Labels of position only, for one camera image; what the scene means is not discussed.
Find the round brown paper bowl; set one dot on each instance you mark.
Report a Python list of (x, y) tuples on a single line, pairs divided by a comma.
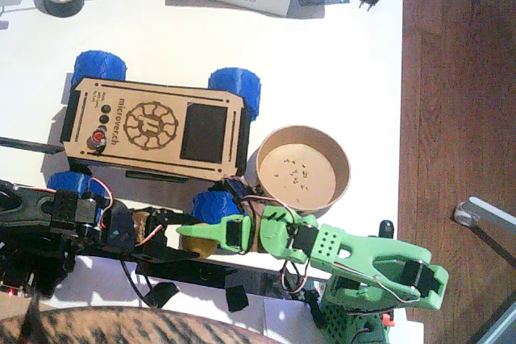
[(298, 175)]

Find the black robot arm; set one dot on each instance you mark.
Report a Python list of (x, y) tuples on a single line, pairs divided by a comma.
[(32, 203)]

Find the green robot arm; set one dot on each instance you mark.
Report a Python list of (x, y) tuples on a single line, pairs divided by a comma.
[(383, 251)]

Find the flat black tape piece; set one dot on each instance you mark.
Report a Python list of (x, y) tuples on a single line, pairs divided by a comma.
[(165, 293)]

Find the wooden rover with blue wheels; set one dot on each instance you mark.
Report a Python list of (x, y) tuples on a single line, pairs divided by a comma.
[(161, 154)]

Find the crumpled black tape piece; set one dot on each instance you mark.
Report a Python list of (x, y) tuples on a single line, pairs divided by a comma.
[(237, 299)]

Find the striped brown fabric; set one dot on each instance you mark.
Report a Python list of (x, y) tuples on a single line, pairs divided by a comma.
[(121, 328)]

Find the black table clamp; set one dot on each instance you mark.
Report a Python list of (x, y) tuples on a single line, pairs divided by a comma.
[(316, 312)]

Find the short black tape strip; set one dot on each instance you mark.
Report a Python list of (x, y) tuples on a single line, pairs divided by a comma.
[(32, 144)]

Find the black round knob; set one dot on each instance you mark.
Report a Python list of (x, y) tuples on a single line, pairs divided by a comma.
[(387, 228)]

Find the grey metal leg with caster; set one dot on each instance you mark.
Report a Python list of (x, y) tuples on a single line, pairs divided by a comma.
[(488, 211)]

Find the grey metal bar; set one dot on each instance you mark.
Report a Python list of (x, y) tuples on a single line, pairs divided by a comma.
[(504, 330)]

